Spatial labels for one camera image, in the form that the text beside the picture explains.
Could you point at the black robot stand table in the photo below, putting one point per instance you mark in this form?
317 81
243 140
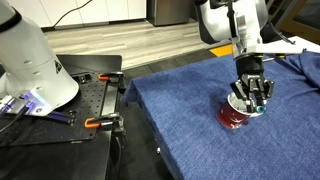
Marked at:
50 163

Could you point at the white pen with teal ends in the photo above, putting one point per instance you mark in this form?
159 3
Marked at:
260 109

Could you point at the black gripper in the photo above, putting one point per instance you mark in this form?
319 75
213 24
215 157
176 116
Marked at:
250 70

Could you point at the small black plate fitting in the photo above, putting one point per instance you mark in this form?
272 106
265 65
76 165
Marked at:
83 78

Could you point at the blue denim cloth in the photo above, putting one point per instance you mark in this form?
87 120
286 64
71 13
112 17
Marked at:
200 140

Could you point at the stainless steel appliance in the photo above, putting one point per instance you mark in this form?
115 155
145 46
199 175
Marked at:
168 11

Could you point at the red white mug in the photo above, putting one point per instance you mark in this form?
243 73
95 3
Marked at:
230 116

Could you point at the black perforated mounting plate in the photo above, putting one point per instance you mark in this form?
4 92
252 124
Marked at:
66 133

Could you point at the orange black bar clamp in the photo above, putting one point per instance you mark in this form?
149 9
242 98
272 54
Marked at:
104 77
91 123

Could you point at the white wall cabinets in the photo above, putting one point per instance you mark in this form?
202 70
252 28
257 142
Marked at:
100 11

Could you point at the small white knob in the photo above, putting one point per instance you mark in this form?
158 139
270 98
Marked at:
158 150

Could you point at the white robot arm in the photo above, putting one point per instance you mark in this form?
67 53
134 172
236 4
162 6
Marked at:
33 60

